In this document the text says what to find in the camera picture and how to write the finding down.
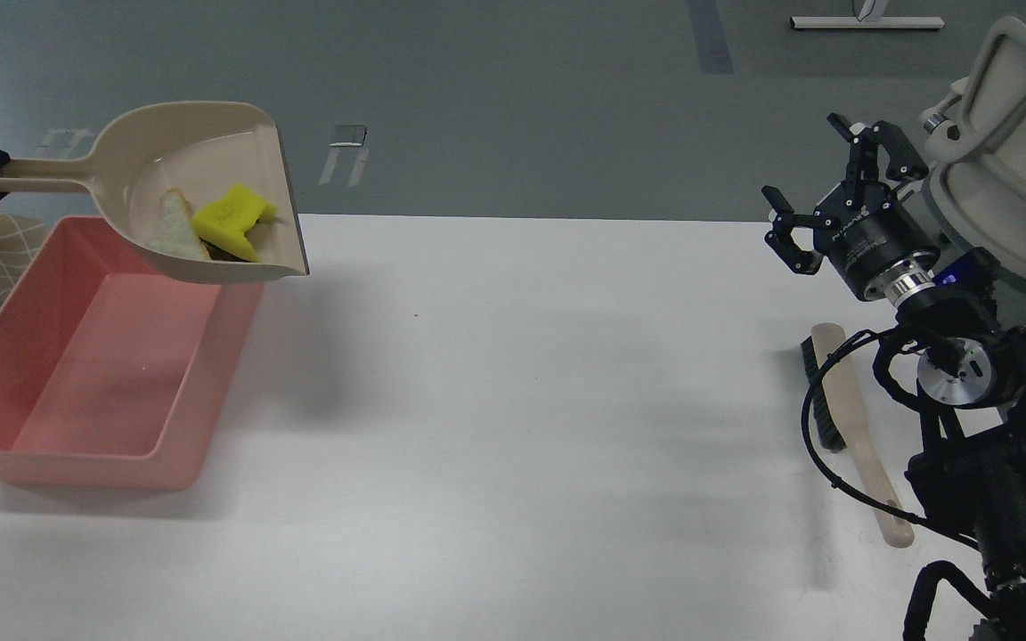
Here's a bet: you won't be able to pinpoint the beige plastic chair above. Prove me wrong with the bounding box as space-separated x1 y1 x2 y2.
916 16 1026 326

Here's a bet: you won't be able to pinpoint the yellow sponge piece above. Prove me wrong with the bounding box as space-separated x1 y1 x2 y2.
189 183 278 263

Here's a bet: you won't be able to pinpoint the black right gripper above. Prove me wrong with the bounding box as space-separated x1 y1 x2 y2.
761 112 940 303

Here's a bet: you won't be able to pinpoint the pink plastic bin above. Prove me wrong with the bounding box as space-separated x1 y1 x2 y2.
0 216 262 490

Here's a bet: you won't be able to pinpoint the beige plastic dustpan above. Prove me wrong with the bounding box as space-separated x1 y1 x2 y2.
0 101 309 284

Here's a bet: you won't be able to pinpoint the beige hand brush black bristles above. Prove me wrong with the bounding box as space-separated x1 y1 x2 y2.
803 323 915 548

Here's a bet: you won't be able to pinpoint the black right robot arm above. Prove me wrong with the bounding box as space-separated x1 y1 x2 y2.
761 113 1026 640

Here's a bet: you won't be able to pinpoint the white floor stand base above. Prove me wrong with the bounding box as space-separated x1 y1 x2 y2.
789 15 946 31

